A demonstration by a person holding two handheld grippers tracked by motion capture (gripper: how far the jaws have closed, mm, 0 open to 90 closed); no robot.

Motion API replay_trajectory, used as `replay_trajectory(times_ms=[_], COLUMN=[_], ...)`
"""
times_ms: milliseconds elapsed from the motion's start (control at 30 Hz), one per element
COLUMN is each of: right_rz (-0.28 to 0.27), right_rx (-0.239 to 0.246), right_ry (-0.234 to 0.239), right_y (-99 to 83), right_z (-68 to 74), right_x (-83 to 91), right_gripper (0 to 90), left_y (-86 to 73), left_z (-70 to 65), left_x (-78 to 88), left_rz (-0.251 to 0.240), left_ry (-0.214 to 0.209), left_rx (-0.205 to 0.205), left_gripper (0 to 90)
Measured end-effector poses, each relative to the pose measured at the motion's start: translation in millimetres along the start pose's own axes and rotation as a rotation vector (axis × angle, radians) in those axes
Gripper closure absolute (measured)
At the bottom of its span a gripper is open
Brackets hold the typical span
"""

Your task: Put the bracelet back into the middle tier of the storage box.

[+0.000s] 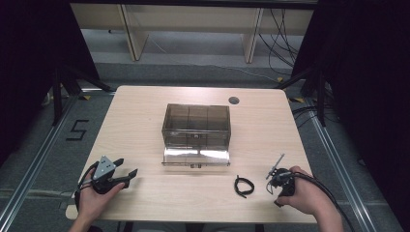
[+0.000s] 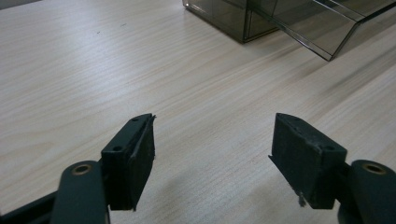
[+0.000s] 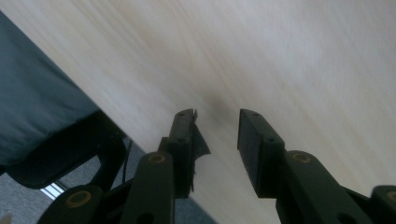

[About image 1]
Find black floor cables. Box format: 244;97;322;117
291;105;340;130

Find transparent brown storage box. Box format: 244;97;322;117
161;102;232;169

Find dark curtain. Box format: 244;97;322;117
290;0;410;232
0;0;102;165

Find person's left hand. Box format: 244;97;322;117
76;180;127;223

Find hand-held gripper cable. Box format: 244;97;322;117
73;160;100;212
291;171;357;232

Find metal floor rail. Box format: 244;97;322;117
0;94;80;228
304;96;380;232

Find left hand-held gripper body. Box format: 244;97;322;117
84;155;132;195

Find person's right hand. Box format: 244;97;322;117
275;165;334;217

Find coiled black cable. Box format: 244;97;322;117
233;174;255;199

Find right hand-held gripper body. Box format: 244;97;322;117
265;153;296;198

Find beige wooden shelf unit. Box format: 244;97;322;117
70;3;315;65

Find bundle of black hanging cables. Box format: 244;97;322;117
258;8;300;77

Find right hand-held gripper cable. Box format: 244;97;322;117
291;171;357;232

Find left hand-held gripper cable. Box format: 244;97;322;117
73;160;100;212

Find black metal stand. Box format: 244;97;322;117
274;66;327;128
50;65;116;128

